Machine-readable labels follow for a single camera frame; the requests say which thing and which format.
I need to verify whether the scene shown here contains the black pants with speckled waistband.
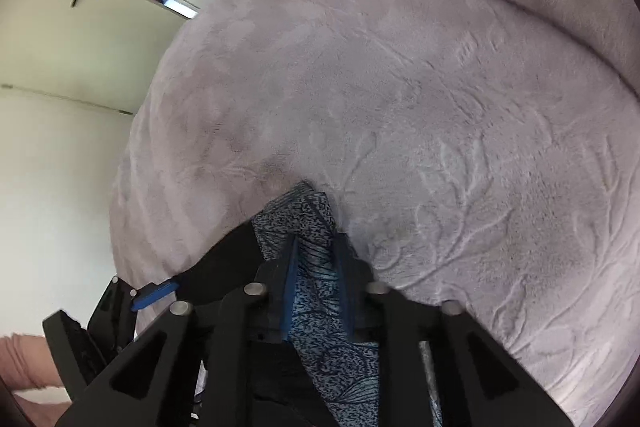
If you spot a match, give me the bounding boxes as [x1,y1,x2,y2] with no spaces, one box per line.
[175,181,446,427]

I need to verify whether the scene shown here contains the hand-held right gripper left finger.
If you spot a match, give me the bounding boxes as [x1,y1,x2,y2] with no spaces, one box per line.
[55,237,301,427]

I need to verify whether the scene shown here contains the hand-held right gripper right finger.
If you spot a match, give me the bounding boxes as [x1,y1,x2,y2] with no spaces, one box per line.
[332,232,576,427]

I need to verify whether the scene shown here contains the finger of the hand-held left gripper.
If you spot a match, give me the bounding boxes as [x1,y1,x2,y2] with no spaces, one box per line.
[90,276,180,354]

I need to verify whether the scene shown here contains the grey embossed blanket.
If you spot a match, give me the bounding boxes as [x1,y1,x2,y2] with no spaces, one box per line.
[107,0,640,408]

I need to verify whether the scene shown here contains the person's left forearm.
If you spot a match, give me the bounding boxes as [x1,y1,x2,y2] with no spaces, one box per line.
[0,333,71,424]

